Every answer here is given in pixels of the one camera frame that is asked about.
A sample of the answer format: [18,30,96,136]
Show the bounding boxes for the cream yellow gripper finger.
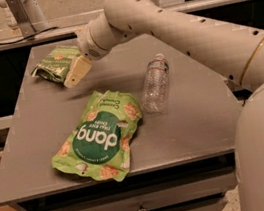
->
[64,55,92,88]

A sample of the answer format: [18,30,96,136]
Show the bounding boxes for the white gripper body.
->
[75,25,109,60]

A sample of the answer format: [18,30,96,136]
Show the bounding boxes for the dark green jalapeno chip bag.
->
[31,45,80,84]

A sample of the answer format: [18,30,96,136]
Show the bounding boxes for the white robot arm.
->
[76,0,264,211]

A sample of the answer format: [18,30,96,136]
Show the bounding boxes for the light green dang chip bag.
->
[51,90,142,182]

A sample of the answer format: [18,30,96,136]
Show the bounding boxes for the clear plastic water bottle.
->
[141,54,169,113]

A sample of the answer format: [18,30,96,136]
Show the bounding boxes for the grey drawer cabinet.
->
[0,35,241,211]

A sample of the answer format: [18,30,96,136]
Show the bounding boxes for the left metal bracket post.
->
[5,0,35,38]

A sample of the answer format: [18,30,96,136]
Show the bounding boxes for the black cable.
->
[0,25,61,46]

